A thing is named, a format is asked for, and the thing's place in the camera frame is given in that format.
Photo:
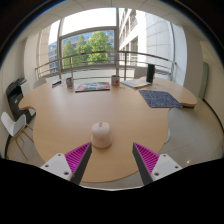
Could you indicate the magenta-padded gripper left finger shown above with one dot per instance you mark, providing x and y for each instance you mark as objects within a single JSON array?
[{"x": 56, "y": 165}]

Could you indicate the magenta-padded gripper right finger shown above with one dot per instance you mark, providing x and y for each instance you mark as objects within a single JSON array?
[{"x": 166, "y": 165}]

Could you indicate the beige computer mouse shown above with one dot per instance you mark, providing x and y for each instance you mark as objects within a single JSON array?
[{"x": 101, "y": 133}]

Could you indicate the blue patterned mouse pad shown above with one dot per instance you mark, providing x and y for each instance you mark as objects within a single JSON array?
[{"x": 160, "y": 99}]

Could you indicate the white round table base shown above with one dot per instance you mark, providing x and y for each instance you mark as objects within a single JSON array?
[{"x": 167, "y": 136}]

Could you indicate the white chair with wooden legs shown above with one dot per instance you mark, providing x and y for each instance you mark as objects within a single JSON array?
[{"x": 12, "y": 125}]

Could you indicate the black printer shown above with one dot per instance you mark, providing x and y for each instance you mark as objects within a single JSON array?
[{"x": 15, "y": 96}]

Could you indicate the small dark object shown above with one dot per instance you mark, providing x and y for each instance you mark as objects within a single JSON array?
[{"x": 56, "y": 83}]

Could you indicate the small printed can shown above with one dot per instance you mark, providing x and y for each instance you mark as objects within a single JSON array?
[{"x": 69, "y": 82}]

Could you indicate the red magazine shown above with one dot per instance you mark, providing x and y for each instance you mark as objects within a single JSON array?
[{"x": 92, "y": 87}]

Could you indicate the light blue magazine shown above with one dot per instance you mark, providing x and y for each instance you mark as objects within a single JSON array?
[{"x": 135, "y": 83}]

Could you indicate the black cylindrical speaker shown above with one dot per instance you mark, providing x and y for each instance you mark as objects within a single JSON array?
[{"x": 150, "y": 73}]

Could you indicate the grey-green door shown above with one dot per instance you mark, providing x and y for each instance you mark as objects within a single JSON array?
[{"x": 204, "y": 80}]

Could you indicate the metal balcony railing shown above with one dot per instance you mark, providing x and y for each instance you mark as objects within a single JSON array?
[{"x": 100, "y": 52}]

